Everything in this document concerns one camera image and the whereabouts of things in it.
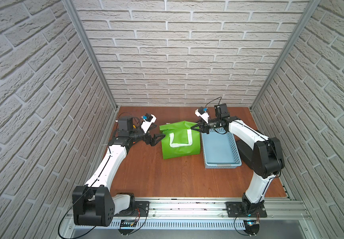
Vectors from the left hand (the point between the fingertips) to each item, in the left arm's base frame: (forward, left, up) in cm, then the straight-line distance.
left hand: (160, 128), depth 77 cm
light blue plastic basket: (-1, -37, -21) cm, 43 cm away
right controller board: (-42, -45, -23) cm, 66 cm away
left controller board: (-39, +16, -27) cm, 50 cm away
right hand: (+6, -20, -6) cm, 21 cm away
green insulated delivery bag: (-1, -11, -10) cm, 15 cm away
